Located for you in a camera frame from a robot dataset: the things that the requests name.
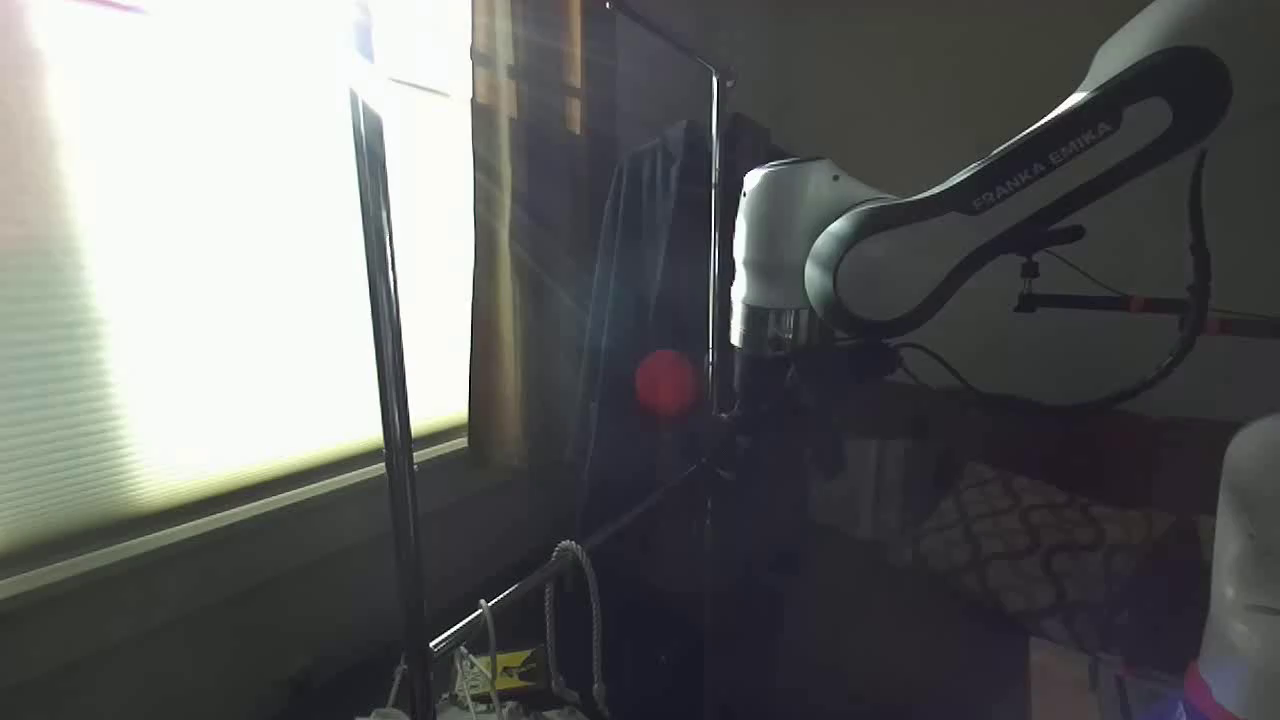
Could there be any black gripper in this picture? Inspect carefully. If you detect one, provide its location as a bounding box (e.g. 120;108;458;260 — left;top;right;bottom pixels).
729;306;842;404

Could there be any black cloth garment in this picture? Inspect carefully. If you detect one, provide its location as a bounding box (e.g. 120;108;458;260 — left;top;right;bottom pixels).
582;114;715;513

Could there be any dark sofa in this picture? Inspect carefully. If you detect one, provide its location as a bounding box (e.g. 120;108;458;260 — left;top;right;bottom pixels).
796;379;1243;720

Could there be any patterned throw pillow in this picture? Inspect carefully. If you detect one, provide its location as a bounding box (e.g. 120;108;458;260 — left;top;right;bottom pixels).
899;459;1182;621

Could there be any metal vertical pole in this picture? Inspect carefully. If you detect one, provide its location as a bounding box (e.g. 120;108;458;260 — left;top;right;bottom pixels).
344;63;741;720

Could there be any yellow book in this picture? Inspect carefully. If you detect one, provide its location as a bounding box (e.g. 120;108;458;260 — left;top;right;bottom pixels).
492;649;546;694

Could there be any white crumpled cloth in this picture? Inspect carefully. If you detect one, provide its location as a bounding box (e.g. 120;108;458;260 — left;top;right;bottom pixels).
355;637;594;720

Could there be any white window blind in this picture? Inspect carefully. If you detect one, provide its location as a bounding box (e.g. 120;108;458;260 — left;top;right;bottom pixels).
0;0;479;562

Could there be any black camera boom stand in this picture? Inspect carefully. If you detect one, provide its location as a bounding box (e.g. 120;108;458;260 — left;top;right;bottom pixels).
1008;218;1280;341

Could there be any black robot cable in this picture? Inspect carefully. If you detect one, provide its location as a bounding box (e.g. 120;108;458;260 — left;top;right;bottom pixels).
886;144;1219;414

